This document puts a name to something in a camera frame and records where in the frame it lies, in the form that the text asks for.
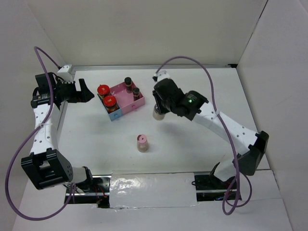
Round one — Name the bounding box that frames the white taped front cover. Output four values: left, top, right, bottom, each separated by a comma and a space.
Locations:
109, 173, 198, 209

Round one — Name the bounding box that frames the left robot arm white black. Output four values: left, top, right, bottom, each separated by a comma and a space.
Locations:
21, 72, 94, 190

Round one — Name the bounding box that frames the small black-cap spice bottle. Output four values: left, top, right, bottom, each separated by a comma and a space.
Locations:
124, 77, 132, 93

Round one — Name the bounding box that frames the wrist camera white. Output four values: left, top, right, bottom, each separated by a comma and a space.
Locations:
152, 70, 170, 82
57, 64, 73, 82

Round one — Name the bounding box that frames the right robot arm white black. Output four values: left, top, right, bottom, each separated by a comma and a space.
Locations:
153, 78, 269, 189

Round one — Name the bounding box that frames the red-cap jar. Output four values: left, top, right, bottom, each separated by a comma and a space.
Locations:
97, 84, 111, 100
103, 95, 119, 114

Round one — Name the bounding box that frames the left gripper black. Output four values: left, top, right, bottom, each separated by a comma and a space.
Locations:
54, 78, 94, 103

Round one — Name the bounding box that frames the black-cap spice bottle front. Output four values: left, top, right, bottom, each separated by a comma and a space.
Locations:
153, 105, 165, 121

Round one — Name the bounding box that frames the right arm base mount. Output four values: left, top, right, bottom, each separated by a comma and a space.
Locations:
191, 163, 235, 202

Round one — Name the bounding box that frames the blue drawer box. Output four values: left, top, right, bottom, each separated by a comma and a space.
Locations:
97, 94, 123, 121

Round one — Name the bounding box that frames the purple cable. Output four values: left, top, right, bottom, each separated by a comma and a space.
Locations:
155, 56, 253, 216
4, 46, 75, 220

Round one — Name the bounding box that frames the aluminium rail back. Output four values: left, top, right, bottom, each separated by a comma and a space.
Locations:
73, 64, 238, 71

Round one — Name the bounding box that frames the pink-cap spice bottle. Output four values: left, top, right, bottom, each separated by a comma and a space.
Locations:
137, 134, 149, 153

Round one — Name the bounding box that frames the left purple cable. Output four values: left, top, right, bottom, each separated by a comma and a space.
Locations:
4, 46, 75, 220

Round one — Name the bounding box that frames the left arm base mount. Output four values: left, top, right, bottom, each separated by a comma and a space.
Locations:
64, 166, 111, 208

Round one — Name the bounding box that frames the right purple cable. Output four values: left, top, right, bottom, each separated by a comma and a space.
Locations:
155, 56, 253, 216

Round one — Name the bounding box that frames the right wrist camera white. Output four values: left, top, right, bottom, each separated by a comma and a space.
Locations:
152, 70, 170, 82

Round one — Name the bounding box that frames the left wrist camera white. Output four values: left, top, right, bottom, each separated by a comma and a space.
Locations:
57, 64, 73, 82

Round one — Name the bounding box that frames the pink drawer box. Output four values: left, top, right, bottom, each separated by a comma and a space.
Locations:
110, 82, 145, 115

